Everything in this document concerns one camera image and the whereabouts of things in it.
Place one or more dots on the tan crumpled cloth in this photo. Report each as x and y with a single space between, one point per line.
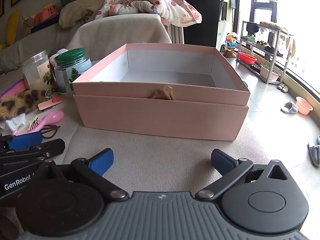
163 93

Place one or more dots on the pale fluffy knit cloth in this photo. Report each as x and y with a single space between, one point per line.
56 53

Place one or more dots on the yellow plush toy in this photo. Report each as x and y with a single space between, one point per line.
11 27

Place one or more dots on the grey slipper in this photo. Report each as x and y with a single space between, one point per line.
290 108

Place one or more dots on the floral blanket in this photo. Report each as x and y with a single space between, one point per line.
155 3

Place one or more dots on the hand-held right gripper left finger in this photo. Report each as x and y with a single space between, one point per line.
103 161

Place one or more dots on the beige pillow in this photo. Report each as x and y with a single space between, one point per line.
75 12

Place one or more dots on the beige curtain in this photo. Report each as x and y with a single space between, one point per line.
172 33

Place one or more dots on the green round lid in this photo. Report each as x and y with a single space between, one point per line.
72 70

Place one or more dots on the red plastic basin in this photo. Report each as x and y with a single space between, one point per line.
247 58

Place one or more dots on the leopard print plush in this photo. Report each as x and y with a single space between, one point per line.
22 101

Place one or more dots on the orange plastic basin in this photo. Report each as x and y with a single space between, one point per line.
304 105

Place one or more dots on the brown sandals pair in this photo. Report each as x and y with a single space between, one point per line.
283 88

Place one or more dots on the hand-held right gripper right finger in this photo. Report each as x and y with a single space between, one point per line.
222 161

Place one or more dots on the white crumpled tissue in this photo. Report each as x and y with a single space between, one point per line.
15 122

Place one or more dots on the white upright appliance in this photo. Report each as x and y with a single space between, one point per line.
222 33

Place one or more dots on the pink key fob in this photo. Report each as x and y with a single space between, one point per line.
50 103

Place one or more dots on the potted green plant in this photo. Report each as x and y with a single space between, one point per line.
270 73

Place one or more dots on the metal shoe rack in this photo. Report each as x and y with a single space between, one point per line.
275 52

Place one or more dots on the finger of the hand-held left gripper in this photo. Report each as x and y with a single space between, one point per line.
50 147
25 140

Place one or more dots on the beige fabric sofa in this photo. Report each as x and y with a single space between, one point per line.
117 35

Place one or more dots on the clear plastic jar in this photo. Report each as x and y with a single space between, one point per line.
33 70

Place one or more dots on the pink toy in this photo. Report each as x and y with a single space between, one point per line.
48 12

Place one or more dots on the brown boots pair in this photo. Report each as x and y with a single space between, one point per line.
229 52

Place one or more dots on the pink hairbrush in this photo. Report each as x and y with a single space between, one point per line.
47 120

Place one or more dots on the pink cardboard box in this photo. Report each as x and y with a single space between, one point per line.
112 90

